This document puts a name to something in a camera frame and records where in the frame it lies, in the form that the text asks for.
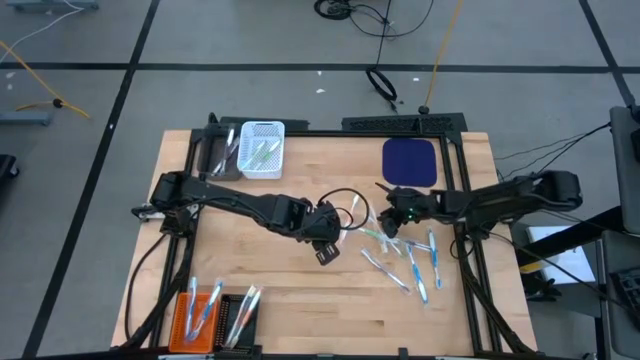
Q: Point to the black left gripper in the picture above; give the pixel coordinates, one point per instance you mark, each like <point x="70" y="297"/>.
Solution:
<point x="322" y="227"/>

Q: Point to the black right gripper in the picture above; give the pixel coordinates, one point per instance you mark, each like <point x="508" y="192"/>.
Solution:
<point x="392" y="202"/>

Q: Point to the green toothbrush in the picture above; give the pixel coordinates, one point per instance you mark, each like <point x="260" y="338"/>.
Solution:
<point x="376" y="220"/>
<point x="267" y="154"/>
<point x="252" y="156"/>
<point x="372" y="233"/>

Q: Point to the orange toothbrush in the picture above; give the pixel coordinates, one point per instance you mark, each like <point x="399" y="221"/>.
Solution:
<point x="352" y="215"/>
<point x="240" y="317"/>
<point x="248" y="314"/>

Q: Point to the purple toothbrush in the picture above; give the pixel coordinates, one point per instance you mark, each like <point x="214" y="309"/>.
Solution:
<point x="412" y="244"/>
<point x="230" y="145"/>
<point x="227" y="159"/>
<point x="385" y="270"/>

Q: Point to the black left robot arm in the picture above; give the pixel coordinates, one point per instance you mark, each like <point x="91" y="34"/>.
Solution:
<point x="240" y="202"/>

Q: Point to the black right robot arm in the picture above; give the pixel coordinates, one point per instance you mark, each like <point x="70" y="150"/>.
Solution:
<point x="500" y="200"/>

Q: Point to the navy blue mat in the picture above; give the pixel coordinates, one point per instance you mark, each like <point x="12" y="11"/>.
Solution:
<point x="410" y="162"/>

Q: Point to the black perforated box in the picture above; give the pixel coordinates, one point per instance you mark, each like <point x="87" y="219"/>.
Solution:
<point x="400" y="123"/>

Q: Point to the white perforated plastic basket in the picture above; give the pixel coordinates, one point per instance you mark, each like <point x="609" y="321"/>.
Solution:
<point x="250" y="130"/>

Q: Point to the black perforated plastic basket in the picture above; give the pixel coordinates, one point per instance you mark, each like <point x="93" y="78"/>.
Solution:
<point x="252" y="337"/>

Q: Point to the grey plastic bin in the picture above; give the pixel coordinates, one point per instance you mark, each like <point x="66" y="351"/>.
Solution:
<point x="205" y="160"/>

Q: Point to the orange perforated plastic basket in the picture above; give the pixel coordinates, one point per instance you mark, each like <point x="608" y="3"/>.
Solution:
<point x="212" y="332"/>

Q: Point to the black desk bar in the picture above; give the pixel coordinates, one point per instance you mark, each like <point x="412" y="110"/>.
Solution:
<point x="565" y="240"/>

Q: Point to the white paper sheet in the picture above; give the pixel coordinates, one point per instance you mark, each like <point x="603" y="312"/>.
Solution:
<point x="570" y="260"/>

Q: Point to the grey cabinet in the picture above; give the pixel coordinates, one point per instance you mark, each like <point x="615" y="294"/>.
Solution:
<point x="625" y="165"/>

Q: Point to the black keyboard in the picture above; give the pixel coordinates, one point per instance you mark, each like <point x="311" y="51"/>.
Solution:
<point x="627" y="290"/>

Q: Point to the grey equipment base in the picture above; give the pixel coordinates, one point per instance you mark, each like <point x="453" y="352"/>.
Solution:
<point x="50" y="5"/>
<point x="25" y="118"/>

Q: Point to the black floor object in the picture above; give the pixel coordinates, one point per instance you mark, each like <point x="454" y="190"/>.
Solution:
<point x="7" y="167"/>

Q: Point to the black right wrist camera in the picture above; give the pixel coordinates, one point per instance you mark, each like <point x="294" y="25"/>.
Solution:
<point x="412" y="202"/>

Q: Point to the black aluminium rig frame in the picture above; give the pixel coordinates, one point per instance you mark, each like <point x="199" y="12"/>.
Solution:
<point x="325" y="134"/>

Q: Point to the silver arm base bracket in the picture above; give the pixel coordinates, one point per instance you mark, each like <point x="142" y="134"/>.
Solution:
<point x="145" y="214"/>

